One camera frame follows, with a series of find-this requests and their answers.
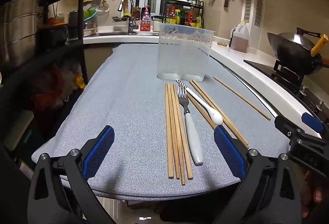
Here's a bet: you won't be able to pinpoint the wooden chopstick pair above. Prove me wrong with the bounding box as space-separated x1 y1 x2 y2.
190 80 249 148

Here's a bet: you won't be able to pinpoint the white ceramic spoon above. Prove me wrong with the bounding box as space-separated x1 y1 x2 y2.
175 79 223 125

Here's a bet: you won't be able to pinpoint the white handled metal fork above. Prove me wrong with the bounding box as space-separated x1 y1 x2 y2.
177 86 204 166

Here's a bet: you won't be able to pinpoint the chrome kitchen faucet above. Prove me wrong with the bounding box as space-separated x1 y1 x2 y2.
118 0 139 35

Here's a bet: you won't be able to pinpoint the person's right hand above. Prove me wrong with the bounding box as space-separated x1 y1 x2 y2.
300 170 328 219

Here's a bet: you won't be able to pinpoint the black gas stove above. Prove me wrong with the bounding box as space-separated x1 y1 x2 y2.
244 59 328 125

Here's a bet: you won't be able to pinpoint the black wok with lid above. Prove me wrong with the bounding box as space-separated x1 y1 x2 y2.
267 28 328 75

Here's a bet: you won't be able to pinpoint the plastic jug of brown liquid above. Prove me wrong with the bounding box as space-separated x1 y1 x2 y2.
229 21 250 53

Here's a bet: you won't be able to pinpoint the grey table mat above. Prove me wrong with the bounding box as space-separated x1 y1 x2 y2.
31 43 291 201

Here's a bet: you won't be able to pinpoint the ginger root piece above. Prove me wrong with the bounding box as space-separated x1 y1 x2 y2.
217 42 227 47

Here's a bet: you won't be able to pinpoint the clear plastic utensil container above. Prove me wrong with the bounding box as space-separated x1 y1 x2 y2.
157 23 214 81

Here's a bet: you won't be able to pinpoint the black spice rack with bottles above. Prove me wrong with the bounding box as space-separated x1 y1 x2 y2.
162 0 204 28

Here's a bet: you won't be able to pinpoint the orange lidded pot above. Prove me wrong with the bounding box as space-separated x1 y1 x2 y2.
46 17 67 28

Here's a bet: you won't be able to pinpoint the stainless steel sink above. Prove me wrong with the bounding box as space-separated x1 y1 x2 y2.
84 32 159 38

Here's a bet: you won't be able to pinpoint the white lidded jar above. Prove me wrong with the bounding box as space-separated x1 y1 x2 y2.
153 16 163 32

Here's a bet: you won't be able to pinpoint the stainless steel stock pot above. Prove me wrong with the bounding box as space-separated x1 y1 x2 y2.
3 0 40 67

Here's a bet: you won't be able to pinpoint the green and blue bowls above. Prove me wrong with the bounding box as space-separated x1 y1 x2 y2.
84 9 98 21

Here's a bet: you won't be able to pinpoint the red dish soap bottle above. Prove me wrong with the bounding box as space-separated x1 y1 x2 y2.
140 7 151 32

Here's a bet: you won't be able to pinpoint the black metal shelf rack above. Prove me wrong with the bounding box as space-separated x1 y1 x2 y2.
1 0 84 135

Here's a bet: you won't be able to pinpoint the red chili jar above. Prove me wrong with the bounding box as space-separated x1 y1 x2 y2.
132 7 141 20

